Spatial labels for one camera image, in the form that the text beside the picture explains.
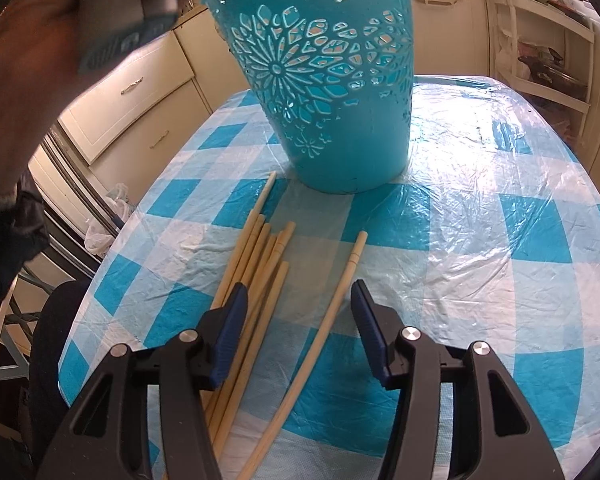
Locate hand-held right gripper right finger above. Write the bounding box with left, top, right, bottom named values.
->
left=350, top=279, right=566, bottom=480

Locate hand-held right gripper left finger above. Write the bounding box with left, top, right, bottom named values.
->
left=36, top=282, right=249, bottom=480

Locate light wooden chopstick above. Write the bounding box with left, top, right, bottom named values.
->
left=236, top=231, right=370, bottom=480

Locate pile of wooden chopsticks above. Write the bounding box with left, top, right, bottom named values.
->
left=202, top=171, right=297, bottom=463

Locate blue perforated plastic basket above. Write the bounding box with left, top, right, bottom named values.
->
left=206, top=0, right=415, bottom=195

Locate person's left hand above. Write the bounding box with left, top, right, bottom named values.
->
left=0, top=0, right=211, bottom=201

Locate cream drawer cabinet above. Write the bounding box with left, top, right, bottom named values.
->
left=57, top=22, right=216, bottom=181

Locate blue white checkered tablecloth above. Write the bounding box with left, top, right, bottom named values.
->
left=57, top=76, right=600, bottom=480

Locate white plastic bag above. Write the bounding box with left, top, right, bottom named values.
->
left=84, top=182, right=131, bottom=257

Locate dark lidded pot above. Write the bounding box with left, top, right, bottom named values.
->
left=517, top=50, right=590, bottom=98

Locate white shelf rack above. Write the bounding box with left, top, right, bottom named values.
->
left=487, top=0, right=600, bottom=133

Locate cream wall cupboard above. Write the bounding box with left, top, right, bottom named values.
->
left=410, top=0, right=498, bottom=83

